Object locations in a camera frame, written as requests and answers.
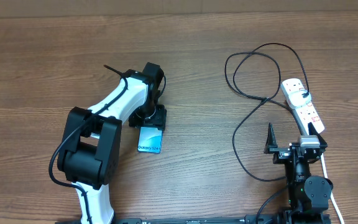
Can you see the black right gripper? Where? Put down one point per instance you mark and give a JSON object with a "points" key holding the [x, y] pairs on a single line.
{"points": [[280, 152]]}

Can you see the white power strip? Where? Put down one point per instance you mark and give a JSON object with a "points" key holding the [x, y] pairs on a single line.
{"points": [[307, 114]]}

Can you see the white charger adapter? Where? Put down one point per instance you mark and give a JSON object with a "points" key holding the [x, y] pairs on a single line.
{"points": [[295, 93]]}

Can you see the Samsung Galaxy smartphone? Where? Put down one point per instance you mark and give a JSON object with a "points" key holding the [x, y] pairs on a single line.
{"points": [[150, 140]]}

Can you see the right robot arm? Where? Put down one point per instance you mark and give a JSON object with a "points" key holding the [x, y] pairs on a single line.
{"points": [[308, 195]]}

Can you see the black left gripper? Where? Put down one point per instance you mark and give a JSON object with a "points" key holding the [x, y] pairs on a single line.
{"points": [[159, 120]]}

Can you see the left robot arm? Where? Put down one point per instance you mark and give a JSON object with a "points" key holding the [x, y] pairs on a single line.
{"points": [[88, 154]]}

